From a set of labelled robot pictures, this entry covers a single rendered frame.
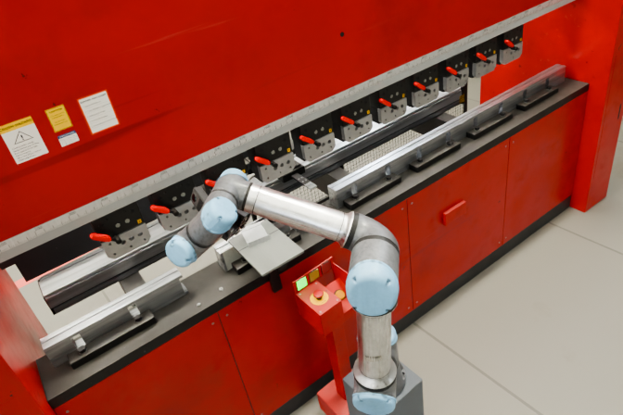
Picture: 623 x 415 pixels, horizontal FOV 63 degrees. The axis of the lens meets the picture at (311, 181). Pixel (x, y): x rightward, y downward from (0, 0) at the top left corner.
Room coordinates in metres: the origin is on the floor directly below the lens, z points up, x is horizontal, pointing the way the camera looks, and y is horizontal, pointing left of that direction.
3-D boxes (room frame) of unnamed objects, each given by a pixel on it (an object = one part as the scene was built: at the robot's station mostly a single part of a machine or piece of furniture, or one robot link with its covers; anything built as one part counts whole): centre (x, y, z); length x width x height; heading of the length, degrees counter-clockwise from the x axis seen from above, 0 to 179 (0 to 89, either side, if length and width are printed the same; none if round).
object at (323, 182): (2.24, -0.04, 0.81); 0.64 x 0.08 x 0.14; 30
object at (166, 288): (1.34, 0.77, 0.92); 0.50 x 0.06 x 0.10; 120
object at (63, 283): (2.07, 0.09, 0.93); 2.30 x 0.14 x 0.10; 120
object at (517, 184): (1.90, -0.30, 0.42); 3.00 x 0.21 x 0.83; 120
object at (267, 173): (1.70, 0.14, 1.26); 0.15 x 0.09 x 0.17; 120
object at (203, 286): (1.90, -0.30, 0.85); 3.00 x 0.21 x 0.04; 120
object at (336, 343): (1.42, 0.02, 0.39); 0.06 x 0.06 x 0.54; 33
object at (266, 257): (1.48, 0.21, 1.00); 0.26 x 0.18 x 0.01; 30
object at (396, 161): (2.24, -0.81, 0.92); 1.68 x 0.06 x 0.10; 120
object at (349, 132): (1.90, -0.21, 1.26); 0.15 x 0.09 x 0.17; 120
